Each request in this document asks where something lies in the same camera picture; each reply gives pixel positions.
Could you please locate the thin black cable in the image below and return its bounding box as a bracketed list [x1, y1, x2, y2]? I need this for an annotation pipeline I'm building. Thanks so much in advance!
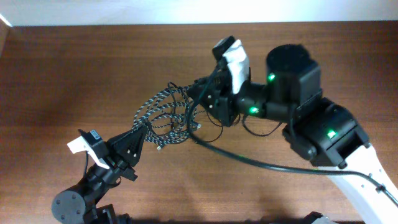
[146, 81, 224, 144]

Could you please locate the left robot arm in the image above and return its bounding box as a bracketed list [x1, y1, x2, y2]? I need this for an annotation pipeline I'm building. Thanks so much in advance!
[52, 122, 151, 223]

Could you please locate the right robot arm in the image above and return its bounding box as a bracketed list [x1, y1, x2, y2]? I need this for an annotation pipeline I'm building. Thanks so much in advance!
[188, 44, 397, 223]

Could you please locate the black white braided cable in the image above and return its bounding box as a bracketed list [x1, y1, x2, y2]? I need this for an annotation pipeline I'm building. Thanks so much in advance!
[131, 87, 206, 151]

